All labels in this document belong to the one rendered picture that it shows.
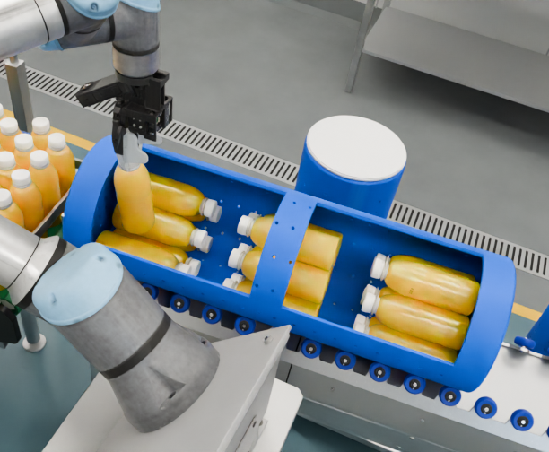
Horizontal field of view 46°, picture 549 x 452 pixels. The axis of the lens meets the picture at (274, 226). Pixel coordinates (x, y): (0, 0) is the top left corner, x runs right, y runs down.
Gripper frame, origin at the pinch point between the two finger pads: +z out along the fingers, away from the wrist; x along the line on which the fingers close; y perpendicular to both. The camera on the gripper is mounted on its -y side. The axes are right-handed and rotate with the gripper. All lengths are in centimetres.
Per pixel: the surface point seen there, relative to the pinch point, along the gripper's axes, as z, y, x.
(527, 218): 129, 124, 183
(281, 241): 7.9, 31.8, -1.3
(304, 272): 15.5, 37.4, -0.1
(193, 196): 14.8, 9.5, 10.1
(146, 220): 15.7, 3.2, 0.4
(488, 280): 6, 71, 4
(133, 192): 6.4, 1.8, -2.2
